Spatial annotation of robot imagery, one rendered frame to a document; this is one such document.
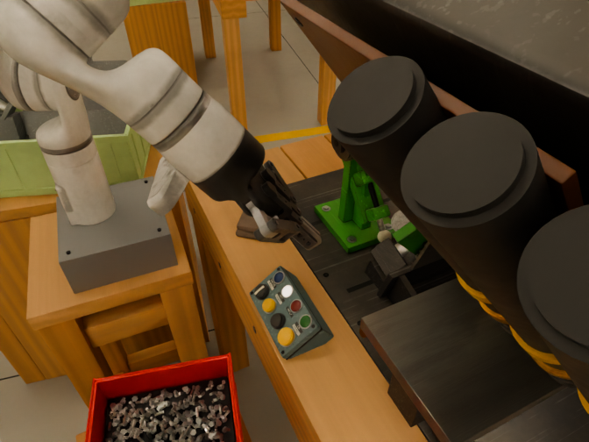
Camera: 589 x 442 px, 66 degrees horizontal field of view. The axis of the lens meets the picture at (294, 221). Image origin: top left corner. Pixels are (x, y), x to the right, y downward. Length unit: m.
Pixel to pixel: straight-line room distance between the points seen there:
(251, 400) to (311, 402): 1.03
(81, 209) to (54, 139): 0.16
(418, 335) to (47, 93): 0.67
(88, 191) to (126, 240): 0.12
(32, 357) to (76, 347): 0.80
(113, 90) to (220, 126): 0.09
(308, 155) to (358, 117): 1.07
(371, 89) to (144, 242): 0.80
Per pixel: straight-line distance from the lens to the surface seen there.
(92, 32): 0.41
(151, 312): 1.07
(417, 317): 0.55
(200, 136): 0.41
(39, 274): 1.09
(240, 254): 0.92
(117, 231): 0.97
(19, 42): 0.40
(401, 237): 0.70
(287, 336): 0.75
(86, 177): 0.94
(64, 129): 0.88
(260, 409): 1.73
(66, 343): 1.09
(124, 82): 0.40
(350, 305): 0.84
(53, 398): 1.95
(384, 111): 0.16
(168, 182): 0.45
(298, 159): 1.22
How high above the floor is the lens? 1.56
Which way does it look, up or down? 41 degrees down
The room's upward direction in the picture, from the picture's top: straight up
